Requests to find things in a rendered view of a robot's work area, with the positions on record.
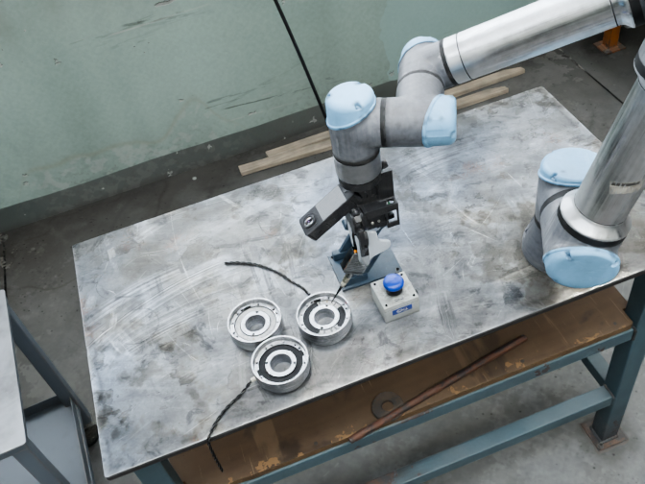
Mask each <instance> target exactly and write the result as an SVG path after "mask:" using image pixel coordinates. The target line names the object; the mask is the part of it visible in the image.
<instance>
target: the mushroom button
mask: <svg viewBox="0 0 645 484"><path fill-rule="evenodd" d="M383 286H384V288H385V289H386V290H388V291H390V292H396V291H399V290H400V289H402V287H403V286H404V279H403V277H402V276H401V275H399V274H388V275H386V276H385V277H384V279H383Z"/></svg>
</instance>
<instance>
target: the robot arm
mask: <svg viewBox="0 0 645 484"><path fill-rule="evenodd" d="M644 24H645V0H539V1H536V2H535V3H532V4H530V5H527V6H525V7H522V8H520V9H517V10H515V11H512V12H508V13H506V14H503V15H501V16H498V17H496V18H494V19H492V20H489V21H487V22H484V23H482V24H479V25H477V26H474V27H472V28H469V29H467V30H464V31H462V32H459V33H458V34H455V35H453V36H449V37H446V38H444V39H441V40H436V39H435V38H433V37H430V36H419V37H416V38H413V39H412V40H410V41H409V42H408V43H407V44H406V45H405V46H404V48H403V50H402V53H401V58H400V60H399V63H398V79H397V88H396V96H395V97H387V98H376V97H375V95H374V93H373V90H372V89H371V87H370V86H369V85H366V84H360V83H359V82H347V83H343V84H340V85H337V86H335V87H334V88H332V89H331V90H330V92H329V93H328V94H327V96H326V98H325V107H326V116H327V117H326V125H327V127H328V129H329V135H330V140H331V146H332V152H333V158H334V164H335V170H336V174H337V176H338V180H339V184H338V185H336V186H335V187H334V188H333V189H332V190H331V191H330V192H329V193H328V194H326V195H325V196H324V197H323V198H322V199H321V200H320V201H319V202H318V203H316V204H315V205H314V206H313V207H312V208H311V209H310V210H309V211H307V212H306V213H305V214H304V215H303V216H302V217H301V218H300V219H299V223H300V225H301V228H302V230H303V232H304V234H305V235H306V236H307V237H309V238H311V239H312V240H314V241H317V240H318V239H319V238H320V237H322V236H323V235H324V234H325V233H326V232H327V231H328V230H330V229H331V228H332V227H333V226H334V225H335V224H336V223H338V222H339V221H340V220H341V219H342V218H343V217H344V216H345V217H346V224H347V228H348V231H349V235H350V239H351V242H352V246H353V247H357V252H358V258H359V261H360V262H361V263H362V264H364V265H365V266H368V265H369V264H370V259H371V258H372V257H374V256H375V255H377V254H380V253H382V252H384V251H386V250H387V249H389V248H390V246H391V241H390V240H388V239H379V238H378V237H377V233H376V232H377V231H378V230H379V229H380V228H381V227H385V226H387V228H391V227H394V226H397V225H400V220H399V209H398V202H397V200H396V198H395V196H394V180H393V170H392V168H391V167H390V166H389V165H388V162H387V160H386V159H385V158H384V157H382V158H381V155H380V148H393V147H425V148H431V147H433V146H446V145H451V144H453V143H454V142H455V140H456V122H457V107H456V99H455V97H454V96H451V95H444V90H445V89H447V88H449V87H451V86H454V85H458V84H461V83H464V82H467V81H469V80H472V79H475V78H478V77H480V76H483V75H486V74H489V73H490V72H493V71H496V70H499V69H501V68H504V67H507V66H510V65H512V64H515V63H518V62H521V61H525V60H527V59H530V58H532V57H535V56H538V55H541V54H543V53H546V52H549V51H552V50H554V49H557V48H560V47H563V46H564V45H567V44H570V43H573V42H575V41H578V40H581V39H584V38H586V37H589V36H594V35H596V34H599V33H602V32H604V31H606V30H609V29H612V28H615V27H617V26H620V25H627V26H630V27H632V28H635V27H638V26H641V25H644ZM633 67H634V70H635V72H636V74H637V76H638V77H637V79H636V81H635V83H634V85H633V87H632V89H631V91H630V93H629V95H628V97H627V99H626V101H625V102H624V104H623V106H622V108H621V109H620V111H619V113H618V115H617V117H616V118H615V120H614V122H613V124H612V126H611V128H610V130H609V132H608V134H607V136H606V138H605V140H604V142H603V144H602V146H601V148H600V149H599V151H598V153H594V152H591V151H590V150H587V149H583V148H562V149H558V150H556V151H553V152H552V153H551V154H548V155H547V156H545V157H544V158H543V160H542V161H541V164H540V168H539V169H538V172H537V174H538V183H537V198H536V207H535V215H534V217H533V218H532V220H531V222H530V224H529V225H528V226H527V228H526V229H525V231H524V233H523V236H522V252H523V254H524V256H525V258H526V259H527V261H528V262H529V263H530V264H531V265H532V266H534V267H535V268H536V269H538V270H540V271H541V272H543V273H545V274H547V275H548V276H549V277H550V278H551V279H552V280H553V281H554V282H556V283H558V284H560V285H563V286H567V287H572V288H591V287H594V286H600V285H603V284H605V283H607V282H609V281H611V280H612V279H614V278H615V277H616V276H617V274H618V272H619V269H620V266H619V265H620V258H619V257H618V250H619V247H620V246H621V244H622V243H623V241H624V240H625V238H626V237H627V235H628V234H629V232H630V230H631V227H632V219H631V216H630V214H629V213H630V212H631V210H632V208H633V206H634V205H635V203H636V202H637V200H638V198H639V197H640V195H641V194H642V192H643V190H644V189H645V38H644V40H643V42H642V44H641V46H640V48H639V50H638V52H637V54H636V56H635V58H634V61H633ZM381 169H382V170H381ZM391 201H394V202H393V203H391ZM393 210H396V216H397V219H396V220H393V221H391V222H390V219H393V218H394V213H393Z"/></svg>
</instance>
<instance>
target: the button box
mask: <svg viewBox="0 0 645 484"><path fill-rule="evenodd" d="M398 274H399V275H401V276H402V277H403V279H404V286H403V287H402V289H400V290H399V291H396V292H390V291H388V290H386V289H385V288H384V286H383V278H382V279H380V280H378V281H375V282H372V283H371V284H370V288H371V294H372V298H373V300H374V302H375V304H376V306H377V308H378V309H379V311H380V313H381V315H382V317H383V319H384V321H385V323H386V324H387V323H389V322H392V321H395V320H397V319H400V318H403V317H405V316H408V315H411V314H413V313H416V312H419V300H418V290H417V289H414V287H413V285H412V284H411V282H410V281H409V280H408V278H407V276H406V275H405V273H404V271H403V272H400V273H398Z"/></svg>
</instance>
